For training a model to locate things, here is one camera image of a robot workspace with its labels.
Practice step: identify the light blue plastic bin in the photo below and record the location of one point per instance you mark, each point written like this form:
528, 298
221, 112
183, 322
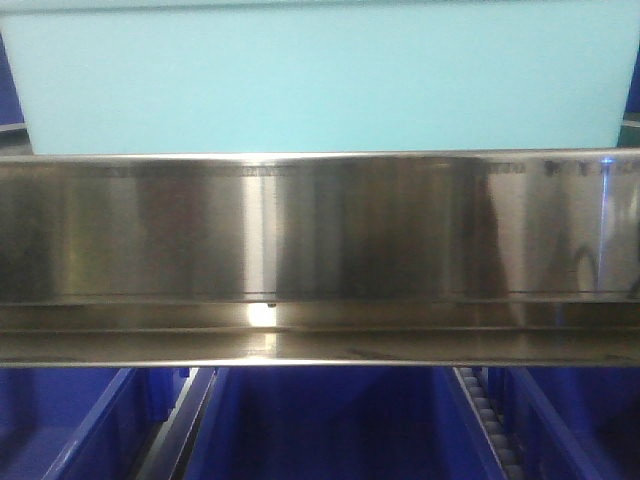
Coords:
276, 76

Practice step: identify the dark blue bin lower centre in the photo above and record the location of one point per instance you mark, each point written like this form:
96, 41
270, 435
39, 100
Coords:
359, 422

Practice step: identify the dark blue bin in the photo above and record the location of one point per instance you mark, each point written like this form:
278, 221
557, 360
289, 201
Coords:
569, 423
82, 423
359, 422
11, 113
629, 132

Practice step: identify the white roller track lower right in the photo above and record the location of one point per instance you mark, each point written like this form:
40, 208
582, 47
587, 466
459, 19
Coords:
490, 423

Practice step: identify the dark blue bin lower right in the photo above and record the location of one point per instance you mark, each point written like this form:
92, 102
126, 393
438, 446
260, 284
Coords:
569, 423

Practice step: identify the dark blue bin lower left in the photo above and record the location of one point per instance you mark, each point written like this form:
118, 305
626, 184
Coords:
82, 423

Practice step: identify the dark blue bin upper right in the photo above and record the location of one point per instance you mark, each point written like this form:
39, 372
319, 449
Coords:
629, 132

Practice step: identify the dark blue bin upper left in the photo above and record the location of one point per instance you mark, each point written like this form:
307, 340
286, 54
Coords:
11, 113

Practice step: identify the stainless steel shelf front rail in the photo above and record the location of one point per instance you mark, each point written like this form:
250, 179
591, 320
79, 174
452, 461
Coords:
498, 257

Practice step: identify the metal divider rail lower left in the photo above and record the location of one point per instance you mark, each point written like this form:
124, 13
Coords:
168, 452

